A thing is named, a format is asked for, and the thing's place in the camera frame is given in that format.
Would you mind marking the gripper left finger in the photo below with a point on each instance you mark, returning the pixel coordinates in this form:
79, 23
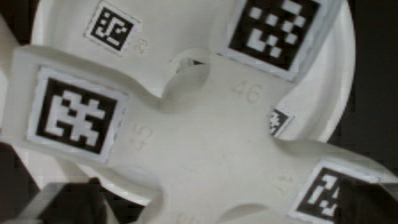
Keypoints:
68, 204

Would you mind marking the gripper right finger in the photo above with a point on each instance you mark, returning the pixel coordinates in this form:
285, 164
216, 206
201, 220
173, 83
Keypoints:
368, 203

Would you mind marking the white round table top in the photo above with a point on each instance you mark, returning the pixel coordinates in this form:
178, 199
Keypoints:
207, 158

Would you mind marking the white cross-shaped table base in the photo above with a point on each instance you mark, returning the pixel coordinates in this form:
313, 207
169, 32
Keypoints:
342, 167

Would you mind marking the white cylindrical table leg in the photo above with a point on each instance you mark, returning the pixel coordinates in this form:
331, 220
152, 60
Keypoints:
191, 67

